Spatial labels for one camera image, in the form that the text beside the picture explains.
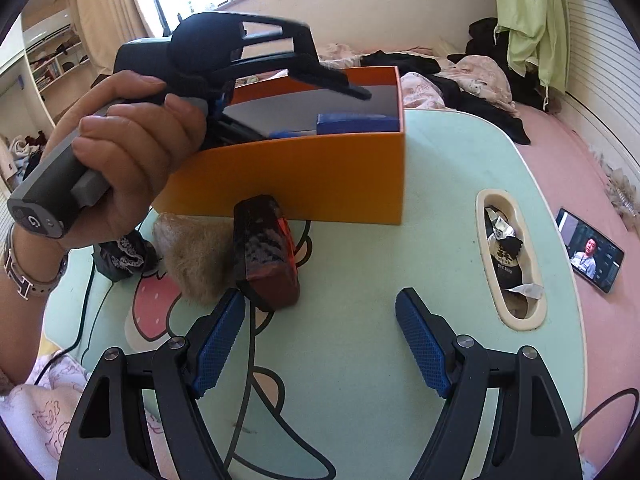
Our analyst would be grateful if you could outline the blue tin box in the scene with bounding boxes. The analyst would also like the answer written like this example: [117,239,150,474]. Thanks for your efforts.
[267,113,400,139]

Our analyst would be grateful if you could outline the orange cardboard box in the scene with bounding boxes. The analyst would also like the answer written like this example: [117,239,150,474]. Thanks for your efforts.
[153,66,406,224]

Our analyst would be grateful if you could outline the dark red glasses case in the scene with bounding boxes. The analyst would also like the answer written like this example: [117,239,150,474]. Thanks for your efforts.
[233,195,300,312]

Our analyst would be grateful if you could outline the fluffy fur pompom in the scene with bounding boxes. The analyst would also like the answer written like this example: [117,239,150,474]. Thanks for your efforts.
[152,214,234,304]

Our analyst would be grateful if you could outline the black lace pouch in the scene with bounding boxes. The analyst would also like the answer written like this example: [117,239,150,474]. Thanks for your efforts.
[92,230,158,283]

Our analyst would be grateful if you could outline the person's left forearm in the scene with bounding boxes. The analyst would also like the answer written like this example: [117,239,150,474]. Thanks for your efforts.
[1,228,64,385]

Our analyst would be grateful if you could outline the person's left hand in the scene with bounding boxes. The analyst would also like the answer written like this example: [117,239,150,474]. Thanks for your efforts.
[44,70,206,252]

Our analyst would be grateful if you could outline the beige curtain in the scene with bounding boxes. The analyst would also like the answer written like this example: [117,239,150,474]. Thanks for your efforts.
[67,0,153,75]

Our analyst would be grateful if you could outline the bookshelf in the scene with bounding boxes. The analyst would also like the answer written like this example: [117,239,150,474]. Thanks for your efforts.
[23,9,98,122]

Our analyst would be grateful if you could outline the smartphone with video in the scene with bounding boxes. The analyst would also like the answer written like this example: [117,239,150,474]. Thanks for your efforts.
[555,208,625,294]

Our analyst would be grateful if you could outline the wrappers in table slot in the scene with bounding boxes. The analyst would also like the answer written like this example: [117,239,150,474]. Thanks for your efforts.
[484,206,544,320]

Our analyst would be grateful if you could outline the black clothes on bed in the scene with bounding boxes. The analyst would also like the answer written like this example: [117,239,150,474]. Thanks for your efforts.
[360,18,544,145]

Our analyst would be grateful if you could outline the green hanging cloth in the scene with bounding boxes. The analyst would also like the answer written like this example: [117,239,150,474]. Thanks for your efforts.
[495,0,568,92]

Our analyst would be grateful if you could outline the black cable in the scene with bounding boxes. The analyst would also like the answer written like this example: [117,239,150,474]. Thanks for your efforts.
[31,259,99,386]

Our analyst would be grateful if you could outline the wrist watch bracelet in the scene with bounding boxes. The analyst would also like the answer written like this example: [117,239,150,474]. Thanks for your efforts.
[1,223,68,302]

